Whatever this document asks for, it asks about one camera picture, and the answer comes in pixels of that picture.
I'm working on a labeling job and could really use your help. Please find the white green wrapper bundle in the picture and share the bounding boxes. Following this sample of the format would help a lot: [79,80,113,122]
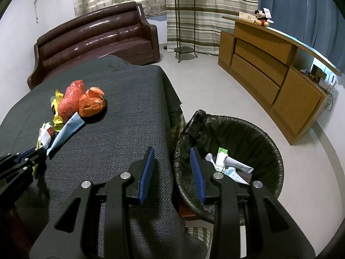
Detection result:
[36,122,54,150]

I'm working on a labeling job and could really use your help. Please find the yellow snack wrapper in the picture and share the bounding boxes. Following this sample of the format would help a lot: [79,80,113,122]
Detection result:
[50,90,64,132]

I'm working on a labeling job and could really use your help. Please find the light blue paper wrapper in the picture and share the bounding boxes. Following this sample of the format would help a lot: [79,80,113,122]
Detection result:
[47,112,85,156]

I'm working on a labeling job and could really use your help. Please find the red plastic bag trash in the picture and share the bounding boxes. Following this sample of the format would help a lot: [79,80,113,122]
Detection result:
[58,80,86,123]

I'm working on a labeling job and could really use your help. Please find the orange plastic bag trash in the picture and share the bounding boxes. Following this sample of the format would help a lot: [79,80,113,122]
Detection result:
[78,87,107,118]

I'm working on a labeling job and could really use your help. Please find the white paper trash in bin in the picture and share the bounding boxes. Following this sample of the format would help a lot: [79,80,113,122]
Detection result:
[205,147,254,185]

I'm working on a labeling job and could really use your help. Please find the black lined trash bin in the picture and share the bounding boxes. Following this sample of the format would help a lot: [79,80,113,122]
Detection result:
[174,109,284,223]

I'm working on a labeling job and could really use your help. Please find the wooden sideboard cabinet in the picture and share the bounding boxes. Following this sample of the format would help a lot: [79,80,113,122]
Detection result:
[218,17,341,144]

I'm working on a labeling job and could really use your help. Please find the dark brown leather sofa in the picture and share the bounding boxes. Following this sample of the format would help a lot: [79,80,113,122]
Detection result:
[27,2,160,89]

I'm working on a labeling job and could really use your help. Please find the white router on shelf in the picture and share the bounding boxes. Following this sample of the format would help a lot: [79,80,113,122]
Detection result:
[319,73,337,92]

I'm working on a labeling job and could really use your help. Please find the dark box on shelf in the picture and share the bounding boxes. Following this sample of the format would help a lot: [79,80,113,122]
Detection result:
[309,64,327,83]

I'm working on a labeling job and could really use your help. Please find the black metal plant stand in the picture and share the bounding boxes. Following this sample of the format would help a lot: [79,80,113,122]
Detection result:
[174,0,198,63]

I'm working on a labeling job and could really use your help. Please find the cardboard box on cabinet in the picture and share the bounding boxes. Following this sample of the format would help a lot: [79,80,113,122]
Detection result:
[238,12,256,22]

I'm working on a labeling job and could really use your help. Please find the striped beige curtain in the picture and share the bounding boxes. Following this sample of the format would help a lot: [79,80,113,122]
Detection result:
[181,0,259,55]

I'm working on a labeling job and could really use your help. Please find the Mickey Mouse plush toy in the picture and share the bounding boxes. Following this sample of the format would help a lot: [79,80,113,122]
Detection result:
[253,8,274,27]

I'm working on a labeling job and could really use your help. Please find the blue curtain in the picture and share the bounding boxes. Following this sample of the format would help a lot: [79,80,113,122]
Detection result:
[259,0,344,73]

